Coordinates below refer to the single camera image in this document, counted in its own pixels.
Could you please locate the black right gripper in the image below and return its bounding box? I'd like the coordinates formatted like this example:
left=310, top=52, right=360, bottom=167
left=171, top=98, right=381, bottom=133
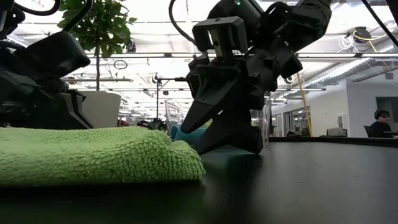
left=180, top=46, right=304, bottom=156

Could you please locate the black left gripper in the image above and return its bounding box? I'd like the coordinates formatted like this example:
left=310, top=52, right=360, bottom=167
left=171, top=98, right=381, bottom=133
left=0, top=46, right=94, bottom=130

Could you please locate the bright green microfiber towel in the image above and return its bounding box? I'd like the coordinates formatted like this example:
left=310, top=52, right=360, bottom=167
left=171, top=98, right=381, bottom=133
left=0, top=126, right=206, bottom=188

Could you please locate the clear plastic bin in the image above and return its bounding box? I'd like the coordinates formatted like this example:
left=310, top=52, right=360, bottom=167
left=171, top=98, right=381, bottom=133
left=164, top=93, right=272, bottom=147

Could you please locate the white plant pot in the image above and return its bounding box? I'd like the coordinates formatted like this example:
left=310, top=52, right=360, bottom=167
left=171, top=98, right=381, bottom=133
left=79, top=90, right=123, bottom=129

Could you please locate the green leafy plant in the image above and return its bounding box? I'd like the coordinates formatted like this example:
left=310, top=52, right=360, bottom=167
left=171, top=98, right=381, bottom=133
left=57, top=0, right=138, bottom=91

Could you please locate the grey box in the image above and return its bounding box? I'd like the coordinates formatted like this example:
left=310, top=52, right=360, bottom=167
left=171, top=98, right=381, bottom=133
left=326, top=126, right=348, bottom=138

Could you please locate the person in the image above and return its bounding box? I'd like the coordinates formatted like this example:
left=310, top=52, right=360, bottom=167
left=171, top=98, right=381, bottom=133
left=369, top=110, right=395, bottom=139

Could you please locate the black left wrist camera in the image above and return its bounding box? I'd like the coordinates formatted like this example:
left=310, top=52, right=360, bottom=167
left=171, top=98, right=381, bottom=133
left=15, top=30, right=91, bottom=78

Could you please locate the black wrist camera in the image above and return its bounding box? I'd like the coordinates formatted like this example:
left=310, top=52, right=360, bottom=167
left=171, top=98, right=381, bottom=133
left=192, top=16, right=249, bottom=60
left=15, top=30, right=91, bottom=78

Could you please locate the black metal frame stand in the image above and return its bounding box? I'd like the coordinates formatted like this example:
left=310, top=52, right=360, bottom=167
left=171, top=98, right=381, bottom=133
left=156, top=77, right=189, bottom=122

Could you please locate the yellow cable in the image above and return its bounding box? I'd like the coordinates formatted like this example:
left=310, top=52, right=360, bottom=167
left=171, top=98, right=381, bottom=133
left=295, top=72, right=313, bottom=138

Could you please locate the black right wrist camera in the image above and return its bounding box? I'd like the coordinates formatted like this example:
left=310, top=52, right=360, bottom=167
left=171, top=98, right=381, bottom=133
left=192, top=16, right=249, bottom=60

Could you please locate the black table frame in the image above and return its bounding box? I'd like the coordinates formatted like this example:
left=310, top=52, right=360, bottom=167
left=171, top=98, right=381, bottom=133
left=269, top=136, right=398, bottom=147

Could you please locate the silver ventilation duct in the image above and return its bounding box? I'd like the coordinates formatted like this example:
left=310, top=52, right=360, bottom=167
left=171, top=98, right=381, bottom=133
left=304, top=57, right=373, bottom=90

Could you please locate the black ceiling cable reel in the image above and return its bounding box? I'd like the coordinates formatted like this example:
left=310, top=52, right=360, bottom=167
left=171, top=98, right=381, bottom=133
left=353, top=26, right=373, bottom=44

